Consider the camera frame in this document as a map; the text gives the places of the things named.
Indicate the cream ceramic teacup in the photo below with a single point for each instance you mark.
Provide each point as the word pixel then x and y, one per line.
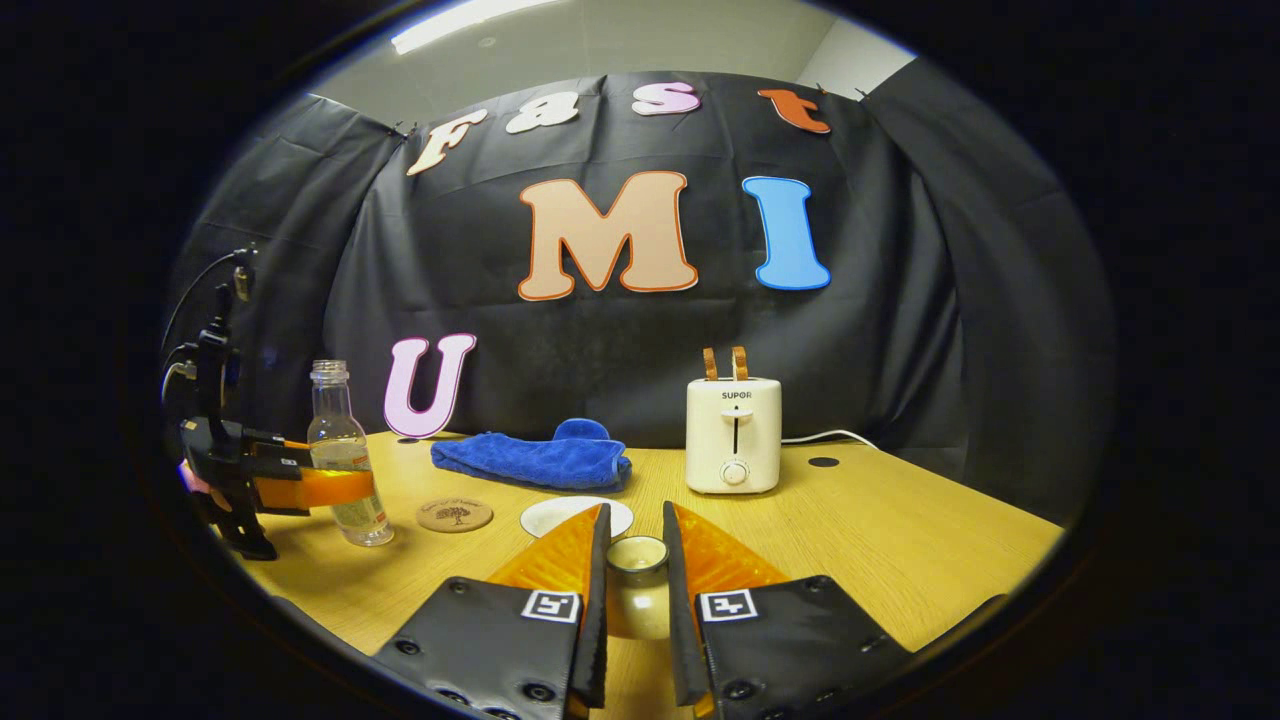
pixel 560 510

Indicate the white toaster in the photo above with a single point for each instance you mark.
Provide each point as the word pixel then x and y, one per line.
pixel 733 440

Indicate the cream teacup lid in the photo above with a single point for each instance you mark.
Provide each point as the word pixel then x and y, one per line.
pixel 637 590

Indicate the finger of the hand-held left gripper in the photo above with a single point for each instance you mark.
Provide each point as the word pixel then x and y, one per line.
pixel 320 488
pixel 270 440

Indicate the blue towel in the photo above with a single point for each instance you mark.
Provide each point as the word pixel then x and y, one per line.
pixel 535 460

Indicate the clear plastic water bottle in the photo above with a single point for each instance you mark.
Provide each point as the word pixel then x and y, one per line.
pixel 345 440

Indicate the black backdrop cloth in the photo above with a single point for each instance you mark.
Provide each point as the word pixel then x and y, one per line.
pixel 900 300

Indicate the toast slice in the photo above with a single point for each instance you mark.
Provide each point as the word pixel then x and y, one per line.
pixel 739 363
pixel 710 364

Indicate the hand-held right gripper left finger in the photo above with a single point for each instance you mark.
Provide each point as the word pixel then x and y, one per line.
pixel 480 640

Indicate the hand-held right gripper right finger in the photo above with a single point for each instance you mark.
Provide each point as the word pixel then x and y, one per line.
pixel 790 640

